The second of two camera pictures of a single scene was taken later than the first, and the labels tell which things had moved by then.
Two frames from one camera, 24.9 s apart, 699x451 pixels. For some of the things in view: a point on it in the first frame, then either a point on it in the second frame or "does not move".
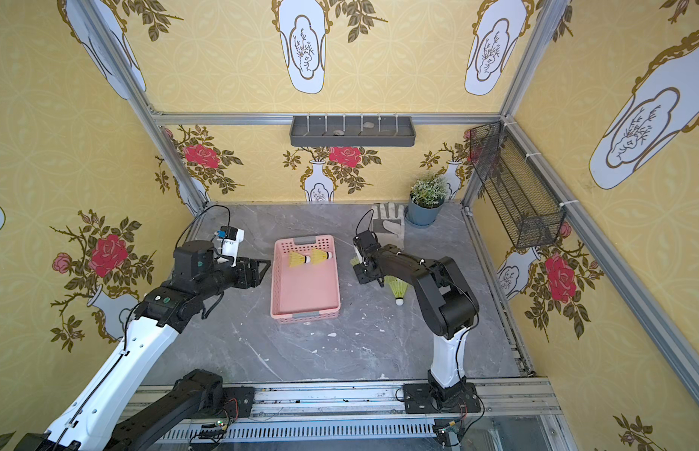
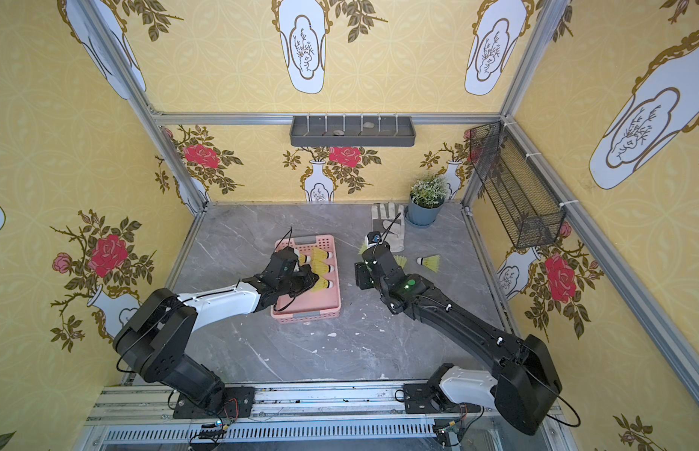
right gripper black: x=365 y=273 does not move
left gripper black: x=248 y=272 → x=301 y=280
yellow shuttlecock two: x=318 y=256 does not move
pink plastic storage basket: x=304 y=292 does not move
